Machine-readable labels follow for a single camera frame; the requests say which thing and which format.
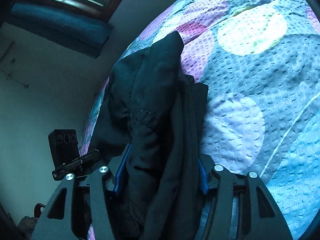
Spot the right blue curtain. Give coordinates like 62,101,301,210
5,3,112,59

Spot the wall cable with hook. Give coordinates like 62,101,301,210
0,39,30,89

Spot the black zip jacket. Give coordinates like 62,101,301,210
89,32,208,239

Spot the colourful dotted bedspread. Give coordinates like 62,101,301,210
79,0,320,240

